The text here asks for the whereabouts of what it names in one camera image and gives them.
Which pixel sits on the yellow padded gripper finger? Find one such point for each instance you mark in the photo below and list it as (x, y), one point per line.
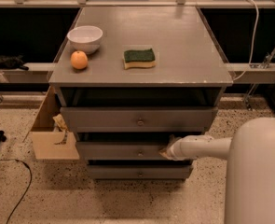
(173, 139)
(163, 153)

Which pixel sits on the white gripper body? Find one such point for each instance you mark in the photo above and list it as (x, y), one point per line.
(176, 147)

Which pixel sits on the grey drawer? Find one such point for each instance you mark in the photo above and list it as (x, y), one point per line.
(135, 119)
(117, 151)
(139, 172)

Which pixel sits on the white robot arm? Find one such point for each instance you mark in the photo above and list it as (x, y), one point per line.
(250, 157)

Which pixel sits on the grey bottom drawer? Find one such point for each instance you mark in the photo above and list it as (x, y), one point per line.
(139, 172)

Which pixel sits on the grey drawer cabinet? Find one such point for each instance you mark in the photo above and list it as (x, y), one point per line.
(189, 72)

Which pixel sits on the grey top drawer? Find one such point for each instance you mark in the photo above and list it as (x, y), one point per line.
(135, 119)

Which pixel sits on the open cardboard box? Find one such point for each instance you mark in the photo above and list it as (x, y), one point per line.
(49, 134)

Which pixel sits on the green yellow sponge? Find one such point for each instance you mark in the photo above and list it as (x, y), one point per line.
(139, 58)

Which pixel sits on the orange fruit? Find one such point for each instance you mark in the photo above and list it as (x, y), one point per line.
(79, 60)

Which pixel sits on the white ceramic bowl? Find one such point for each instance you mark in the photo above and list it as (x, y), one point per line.
(85, 38)

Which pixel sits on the black cloth on rail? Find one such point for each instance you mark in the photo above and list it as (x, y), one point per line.
(12, 62)

